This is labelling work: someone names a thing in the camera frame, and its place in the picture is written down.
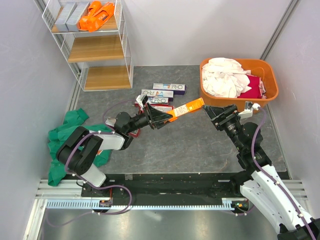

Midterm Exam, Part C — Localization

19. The red silver r&o box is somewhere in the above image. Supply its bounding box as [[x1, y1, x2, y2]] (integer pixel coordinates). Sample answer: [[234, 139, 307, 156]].
[[134, 96, 169, 107], [105, 117, 141, 138]]

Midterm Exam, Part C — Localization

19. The aluminium cable duct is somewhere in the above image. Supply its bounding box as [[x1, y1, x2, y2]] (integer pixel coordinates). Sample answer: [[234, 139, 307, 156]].
[[46, 198, 248, 211]]

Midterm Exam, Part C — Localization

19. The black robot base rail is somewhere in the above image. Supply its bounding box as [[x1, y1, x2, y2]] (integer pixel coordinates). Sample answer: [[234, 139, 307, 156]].
[[81, 171, 248, 206]]

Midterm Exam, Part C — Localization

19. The green cloth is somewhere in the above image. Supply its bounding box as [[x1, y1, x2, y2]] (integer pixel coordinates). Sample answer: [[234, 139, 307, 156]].
[[47, 107, 113, 187]]

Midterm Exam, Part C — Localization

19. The purple silver toothpaste box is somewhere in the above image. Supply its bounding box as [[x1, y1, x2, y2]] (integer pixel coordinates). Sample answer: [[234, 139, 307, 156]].
[[140, 89, 174, 102]]

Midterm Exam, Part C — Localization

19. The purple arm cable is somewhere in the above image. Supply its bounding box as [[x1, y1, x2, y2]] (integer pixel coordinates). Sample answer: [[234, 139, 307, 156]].
[[63, 99, 137, 191], [251, 106, 316, 240]]

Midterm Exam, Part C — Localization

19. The orange plastic basin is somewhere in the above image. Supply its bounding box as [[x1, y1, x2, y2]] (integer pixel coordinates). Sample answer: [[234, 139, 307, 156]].
[[199, 58, 279, 112]]

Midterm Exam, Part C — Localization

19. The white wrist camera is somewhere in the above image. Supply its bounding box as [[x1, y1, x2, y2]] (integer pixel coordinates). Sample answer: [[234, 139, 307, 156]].
[[134, 94, 148, 109], [238, 101, 261, 119]]

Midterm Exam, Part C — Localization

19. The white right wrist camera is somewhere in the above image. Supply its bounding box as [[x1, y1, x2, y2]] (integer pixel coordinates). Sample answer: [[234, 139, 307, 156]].
[[238, 101, 261, 119]]

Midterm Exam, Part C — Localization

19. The orange box with label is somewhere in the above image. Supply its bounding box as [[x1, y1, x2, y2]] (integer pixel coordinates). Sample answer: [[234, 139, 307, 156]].
[[167, 97, 205, 122]]

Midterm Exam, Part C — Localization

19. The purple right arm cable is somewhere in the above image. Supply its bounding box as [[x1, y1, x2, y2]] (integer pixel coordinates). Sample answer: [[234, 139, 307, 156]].
[[251, 106, 316, 240]]

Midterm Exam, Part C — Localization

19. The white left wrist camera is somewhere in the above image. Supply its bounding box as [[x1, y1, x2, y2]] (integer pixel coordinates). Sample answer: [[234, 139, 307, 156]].
[[134, 94, 148, 109]]

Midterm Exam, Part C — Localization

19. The orange box front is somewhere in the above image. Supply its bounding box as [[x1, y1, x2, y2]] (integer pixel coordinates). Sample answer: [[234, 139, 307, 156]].
[[87, 2, 115, 33]]

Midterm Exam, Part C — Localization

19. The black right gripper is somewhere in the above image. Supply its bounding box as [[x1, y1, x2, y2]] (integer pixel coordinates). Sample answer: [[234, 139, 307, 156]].
[[202, 103, 245, 151]]

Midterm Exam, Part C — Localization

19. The white cloth in basin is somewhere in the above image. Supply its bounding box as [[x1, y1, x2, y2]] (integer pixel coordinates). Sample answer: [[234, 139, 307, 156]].
[[201, 57, 252, 98]]

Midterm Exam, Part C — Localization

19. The red barcode toothpaste box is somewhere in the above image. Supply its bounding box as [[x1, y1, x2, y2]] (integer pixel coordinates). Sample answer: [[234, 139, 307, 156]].
[[134, 104, 174, 113]]

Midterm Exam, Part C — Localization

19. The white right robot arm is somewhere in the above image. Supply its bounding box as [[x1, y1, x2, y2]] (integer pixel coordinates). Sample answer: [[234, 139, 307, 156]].
[[203, 102, 320, 240]]

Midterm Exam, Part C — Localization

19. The white wire wooden shelf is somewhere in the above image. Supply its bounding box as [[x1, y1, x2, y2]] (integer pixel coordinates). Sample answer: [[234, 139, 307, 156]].
[[42, 0, 134, 92]]

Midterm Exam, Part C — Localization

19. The red silver R&O box front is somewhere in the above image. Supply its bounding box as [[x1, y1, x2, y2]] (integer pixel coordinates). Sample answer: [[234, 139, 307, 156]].
[[105, 117, 141, 138]]

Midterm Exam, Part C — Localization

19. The red cloth in basin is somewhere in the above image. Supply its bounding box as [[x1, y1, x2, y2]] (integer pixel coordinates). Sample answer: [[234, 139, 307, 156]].
[[238, 74, 267, 99]]

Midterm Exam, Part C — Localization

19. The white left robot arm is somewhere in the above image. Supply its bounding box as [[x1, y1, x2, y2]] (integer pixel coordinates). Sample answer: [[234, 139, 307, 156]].
[[55, 103, 174, 197]]

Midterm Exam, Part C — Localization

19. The purple silver R&O box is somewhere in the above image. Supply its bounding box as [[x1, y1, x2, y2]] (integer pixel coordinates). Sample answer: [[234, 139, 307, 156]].
[[152, 83, 187, 95]]

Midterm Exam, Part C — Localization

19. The orange toothpaste box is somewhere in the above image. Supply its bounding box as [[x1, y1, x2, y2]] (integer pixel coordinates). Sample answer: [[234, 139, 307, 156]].
[[78, 0, 102, 31]]

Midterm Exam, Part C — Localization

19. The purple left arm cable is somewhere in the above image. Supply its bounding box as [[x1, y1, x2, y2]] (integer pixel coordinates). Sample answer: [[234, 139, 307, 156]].
[[63, 99, 137, 191]]

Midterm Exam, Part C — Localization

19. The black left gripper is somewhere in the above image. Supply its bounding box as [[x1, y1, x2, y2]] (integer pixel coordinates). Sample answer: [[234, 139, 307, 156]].
[[126, 102, 174, 134]]

